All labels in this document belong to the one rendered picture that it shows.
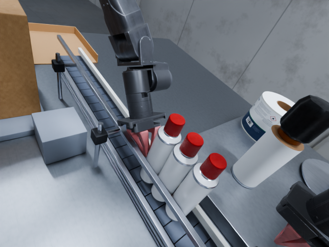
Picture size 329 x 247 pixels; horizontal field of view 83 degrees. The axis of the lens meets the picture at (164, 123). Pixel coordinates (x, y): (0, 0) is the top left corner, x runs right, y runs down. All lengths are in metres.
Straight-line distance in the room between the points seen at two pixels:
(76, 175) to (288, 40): 2.65
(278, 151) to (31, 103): 0.66
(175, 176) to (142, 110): 0.16
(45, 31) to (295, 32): 2.48
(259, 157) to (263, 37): 2.41
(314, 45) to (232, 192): 2.38
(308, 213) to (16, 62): 0.62
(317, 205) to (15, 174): 0.58
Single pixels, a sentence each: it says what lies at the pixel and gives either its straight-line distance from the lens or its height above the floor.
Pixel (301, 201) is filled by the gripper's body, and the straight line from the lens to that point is 0.35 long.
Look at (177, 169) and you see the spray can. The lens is 0.36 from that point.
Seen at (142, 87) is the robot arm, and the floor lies 1.08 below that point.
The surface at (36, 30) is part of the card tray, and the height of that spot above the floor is 0.84.
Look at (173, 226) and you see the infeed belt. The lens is 0.47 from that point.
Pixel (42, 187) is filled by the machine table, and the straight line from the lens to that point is 0.53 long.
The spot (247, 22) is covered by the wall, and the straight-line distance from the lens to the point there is 2.93.
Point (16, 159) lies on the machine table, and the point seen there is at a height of 0.83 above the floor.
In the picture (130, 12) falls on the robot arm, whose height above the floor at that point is 1.20.
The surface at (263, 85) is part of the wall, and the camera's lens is 2.92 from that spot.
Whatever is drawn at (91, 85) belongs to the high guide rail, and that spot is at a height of 0.96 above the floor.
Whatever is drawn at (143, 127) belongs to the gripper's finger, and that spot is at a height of 1.01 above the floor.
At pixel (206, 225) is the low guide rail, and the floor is 0.91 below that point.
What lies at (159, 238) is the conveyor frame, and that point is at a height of 0.86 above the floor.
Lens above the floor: 1.30
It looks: 40 degrees down
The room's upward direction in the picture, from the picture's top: 24 degrees clockwise
